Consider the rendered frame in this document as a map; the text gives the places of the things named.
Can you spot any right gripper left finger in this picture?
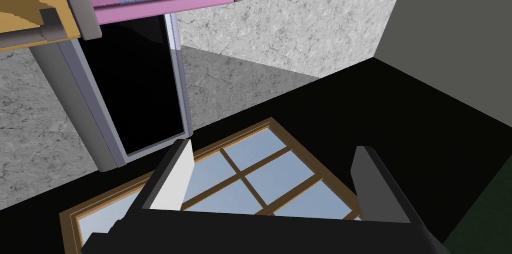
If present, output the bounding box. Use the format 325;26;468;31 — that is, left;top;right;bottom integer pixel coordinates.
141;139;195;211

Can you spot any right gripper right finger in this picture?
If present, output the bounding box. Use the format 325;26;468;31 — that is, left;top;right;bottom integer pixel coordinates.
350;146;412;224

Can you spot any wooden framed window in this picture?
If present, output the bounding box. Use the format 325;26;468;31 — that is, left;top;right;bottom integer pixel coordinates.
58;117;363;254

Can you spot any grey microwave door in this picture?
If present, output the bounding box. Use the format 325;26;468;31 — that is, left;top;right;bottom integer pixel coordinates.
31;13;195;173

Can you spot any yellow wooden cupboard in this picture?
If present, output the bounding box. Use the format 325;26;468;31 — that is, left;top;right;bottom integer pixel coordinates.
0;0;83;52

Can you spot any grey bar handle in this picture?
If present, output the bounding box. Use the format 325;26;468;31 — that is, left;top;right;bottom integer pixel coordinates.
0;8;65;49

